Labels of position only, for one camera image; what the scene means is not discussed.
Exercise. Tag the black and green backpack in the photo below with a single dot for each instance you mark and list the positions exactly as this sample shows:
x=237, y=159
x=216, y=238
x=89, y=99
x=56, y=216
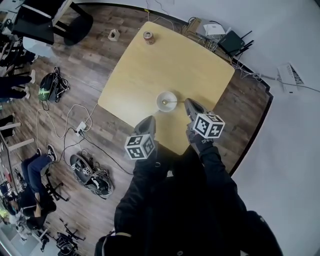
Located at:
x=48, y=87

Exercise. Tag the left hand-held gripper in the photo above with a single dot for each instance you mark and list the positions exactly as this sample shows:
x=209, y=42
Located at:
x=138, y=147

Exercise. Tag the white router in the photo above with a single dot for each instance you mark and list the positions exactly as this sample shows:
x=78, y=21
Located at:
x=213, y=29

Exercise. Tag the person's right hand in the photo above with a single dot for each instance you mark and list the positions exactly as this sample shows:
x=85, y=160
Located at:
x=200, y=143

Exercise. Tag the white cup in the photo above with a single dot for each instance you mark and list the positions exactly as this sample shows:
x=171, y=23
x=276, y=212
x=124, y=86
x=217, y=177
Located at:
x=167, y=106

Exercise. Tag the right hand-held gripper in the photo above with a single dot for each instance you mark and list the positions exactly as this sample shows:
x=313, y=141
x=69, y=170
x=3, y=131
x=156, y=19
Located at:
x=208, y=125

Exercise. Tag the black shoulder bag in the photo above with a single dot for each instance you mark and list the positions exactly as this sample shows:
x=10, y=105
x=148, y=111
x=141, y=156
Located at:
x=110, y=243

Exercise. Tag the open black equipment bag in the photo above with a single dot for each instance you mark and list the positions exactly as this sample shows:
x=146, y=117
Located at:
x=92, y=178

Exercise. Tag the long white power strip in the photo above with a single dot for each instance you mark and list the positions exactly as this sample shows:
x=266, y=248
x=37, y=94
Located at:
x=291, y=77

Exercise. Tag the person's right forearm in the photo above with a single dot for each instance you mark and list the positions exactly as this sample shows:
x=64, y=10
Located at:
x=220, y=180

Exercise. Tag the metal spoon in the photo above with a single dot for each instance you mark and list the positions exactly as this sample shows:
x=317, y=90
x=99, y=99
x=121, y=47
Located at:
x=172, y=101

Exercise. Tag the black flat panel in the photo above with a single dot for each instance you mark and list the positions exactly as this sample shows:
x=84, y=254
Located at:
x=32, y=25

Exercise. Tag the black round-base chair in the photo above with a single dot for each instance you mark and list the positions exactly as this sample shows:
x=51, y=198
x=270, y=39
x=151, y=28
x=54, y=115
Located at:
x=78, y=27

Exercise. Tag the person's black clothed body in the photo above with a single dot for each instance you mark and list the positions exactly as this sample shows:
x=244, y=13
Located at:
x=182, y=212

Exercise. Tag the black office chair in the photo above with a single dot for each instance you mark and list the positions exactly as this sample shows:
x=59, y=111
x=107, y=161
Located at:
x=53, y=187

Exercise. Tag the small white power strip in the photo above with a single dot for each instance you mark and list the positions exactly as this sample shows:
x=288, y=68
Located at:
x=81, y=127

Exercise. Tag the copper drink can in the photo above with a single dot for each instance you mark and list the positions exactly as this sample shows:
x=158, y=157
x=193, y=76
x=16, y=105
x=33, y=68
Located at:
x=148, y=37

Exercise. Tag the person's left forearm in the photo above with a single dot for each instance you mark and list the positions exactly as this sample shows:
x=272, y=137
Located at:
x=145, y=185

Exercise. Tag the black router with antennas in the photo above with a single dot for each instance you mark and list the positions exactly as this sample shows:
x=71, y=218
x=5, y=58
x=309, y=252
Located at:
x=231, y=42

